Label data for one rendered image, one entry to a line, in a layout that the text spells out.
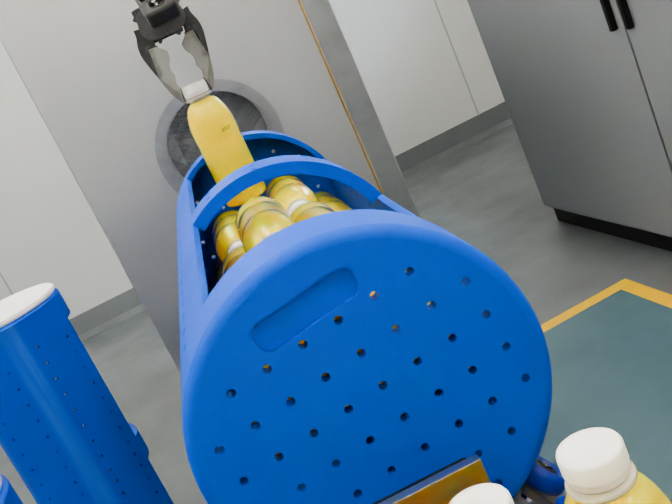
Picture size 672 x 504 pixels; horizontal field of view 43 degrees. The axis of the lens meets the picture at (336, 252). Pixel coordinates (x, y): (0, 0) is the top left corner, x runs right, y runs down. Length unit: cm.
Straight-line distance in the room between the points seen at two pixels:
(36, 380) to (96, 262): 392
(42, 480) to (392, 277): 160
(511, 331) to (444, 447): 10
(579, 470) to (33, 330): 163
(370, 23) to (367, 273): 552
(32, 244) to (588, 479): 552
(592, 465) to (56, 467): 170
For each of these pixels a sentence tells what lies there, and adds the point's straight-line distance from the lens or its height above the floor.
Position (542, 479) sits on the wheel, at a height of 97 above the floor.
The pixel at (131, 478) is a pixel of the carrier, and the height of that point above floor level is 56.
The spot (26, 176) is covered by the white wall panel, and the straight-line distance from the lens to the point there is 585.
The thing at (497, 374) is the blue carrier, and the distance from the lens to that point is 66.
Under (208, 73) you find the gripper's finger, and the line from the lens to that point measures 134.
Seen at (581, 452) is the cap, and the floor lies 110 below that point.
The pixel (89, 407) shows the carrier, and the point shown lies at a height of 76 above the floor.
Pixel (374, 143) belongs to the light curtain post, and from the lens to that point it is 206.
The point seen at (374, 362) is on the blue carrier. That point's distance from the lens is 63.
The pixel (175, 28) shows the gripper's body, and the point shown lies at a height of 142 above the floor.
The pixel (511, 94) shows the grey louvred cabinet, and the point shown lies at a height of 66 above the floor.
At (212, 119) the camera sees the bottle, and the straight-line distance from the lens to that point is 131.
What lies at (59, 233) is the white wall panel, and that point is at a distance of 588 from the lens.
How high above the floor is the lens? 138
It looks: 16 degrees down
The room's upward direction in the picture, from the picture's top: 25 degrees counter-clockwise
